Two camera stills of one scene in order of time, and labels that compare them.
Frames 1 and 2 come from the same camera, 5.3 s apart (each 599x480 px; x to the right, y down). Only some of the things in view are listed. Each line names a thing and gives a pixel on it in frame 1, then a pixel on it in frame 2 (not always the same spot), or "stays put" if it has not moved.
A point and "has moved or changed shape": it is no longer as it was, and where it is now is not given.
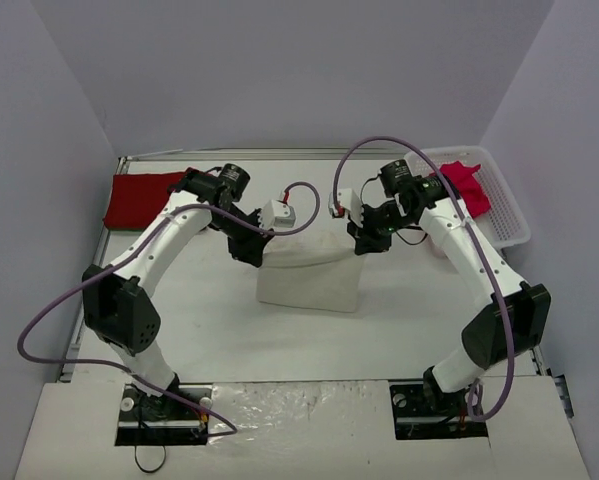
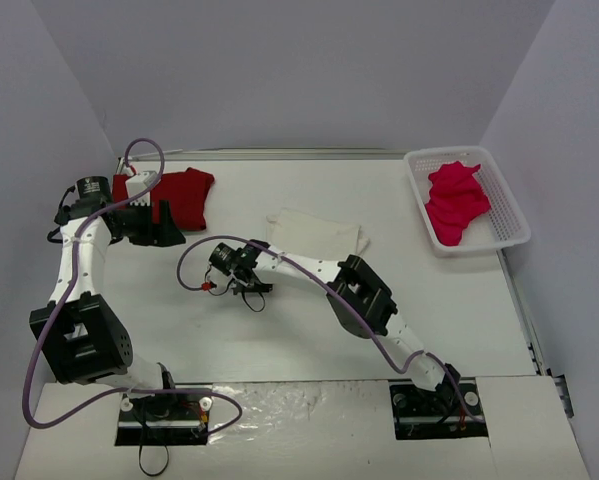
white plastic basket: (502, 221) stays put
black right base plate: (423, 411) stays put
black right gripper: (365, 238) → (252, 282)
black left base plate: (164, 419) stays put
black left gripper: (249, 245) → (155, 226)
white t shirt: (326, 279) has moved or changed shape
